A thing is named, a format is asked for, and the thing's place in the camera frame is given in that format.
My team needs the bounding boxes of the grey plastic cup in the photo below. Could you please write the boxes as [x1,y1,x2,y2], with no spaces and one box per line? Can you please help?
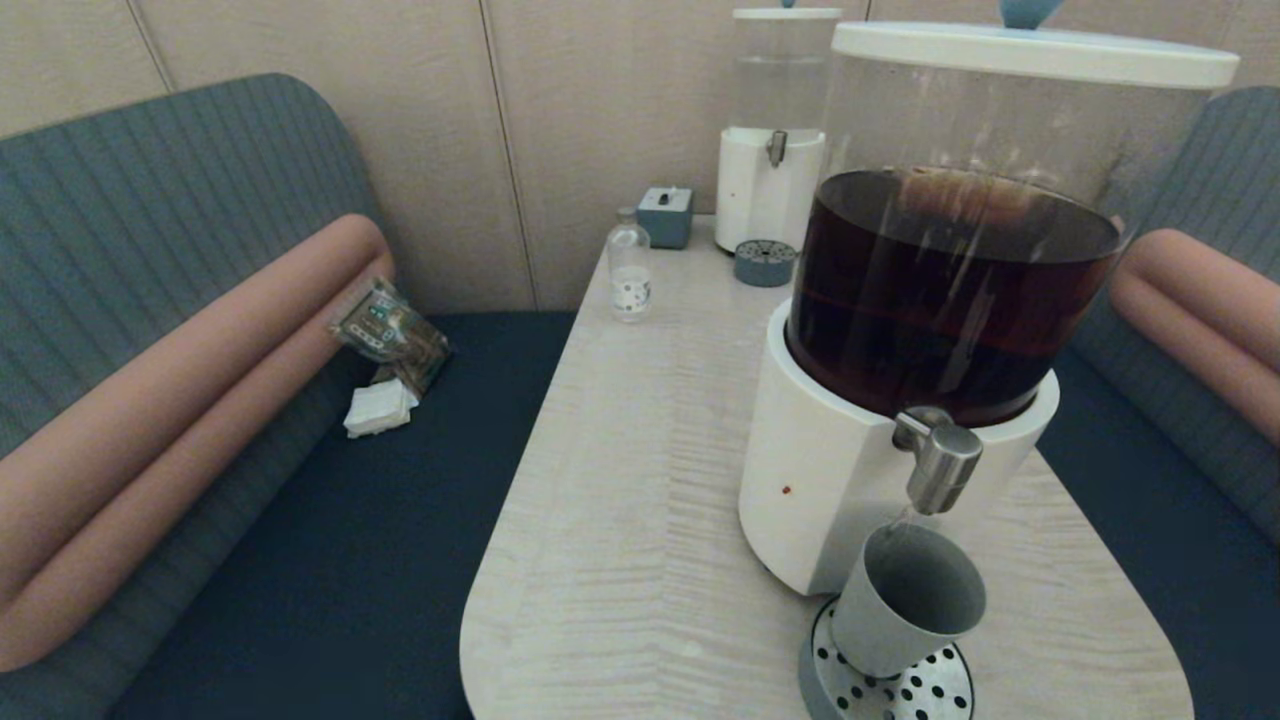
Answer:
[830,522,988,679]

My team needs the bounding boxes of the clear plastic bottle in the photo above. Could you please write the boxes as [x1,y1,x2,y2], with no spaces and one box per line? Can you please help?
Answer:
[607,207,653,323]

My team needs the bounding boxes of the small grey box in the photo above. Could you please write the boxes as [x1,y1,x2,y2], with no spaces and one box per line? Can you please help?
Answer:
[637,187,695,250]

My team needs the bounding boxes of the grey perforated drip tray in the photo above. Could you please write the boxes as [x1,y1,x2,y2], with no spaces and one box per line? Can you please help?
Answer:
[797,596,975,720]
[733,240,798,289]

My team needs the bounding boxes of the water-filled drink dispenser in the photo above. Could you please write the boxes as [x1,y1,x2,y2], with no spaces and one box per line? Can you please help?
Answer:
[714,8,844,256]

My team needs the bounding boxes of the tea-filled drink dispenser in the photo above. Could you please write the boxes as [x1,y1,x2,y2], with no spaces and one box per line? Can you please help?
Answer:
[737,21,1241,598]

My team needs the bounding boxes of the green snack bag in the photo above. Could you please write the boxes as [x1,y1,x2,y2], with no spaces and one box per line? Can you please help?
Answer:
[328,280,454,396]

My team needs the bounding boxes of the white folded napkins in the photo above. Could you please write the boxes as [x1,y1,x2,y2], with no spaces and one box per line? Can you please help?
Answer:
[344,378,421,439]

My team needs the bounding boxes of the navy seat cushion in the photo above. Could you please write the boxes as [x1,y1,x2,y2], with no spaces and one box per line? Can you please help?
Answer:
[1035,350,1280,720]
[110,312,579,720]

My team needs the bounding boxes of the white dispenser lid blue knob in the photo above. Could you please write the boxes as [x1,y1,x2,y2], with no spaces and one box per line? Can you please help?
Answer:
[830,0,1241,89]
[733,0,844,22]

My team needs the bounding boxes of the pink cylindrical bolster cushion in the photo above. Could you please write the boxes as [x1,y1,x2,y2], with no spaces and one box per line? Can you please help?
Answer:
[1118,229,1280,369]
[0,255,396,673]
[0,214,393,611]
[1105,272,1280,448]

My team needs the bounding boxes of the blue-grey ribbed booth sofa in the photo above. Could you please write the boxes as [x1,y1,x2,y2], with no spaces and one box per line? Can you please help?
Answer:
[0,73,581,720]
[1035,86,1280,720]

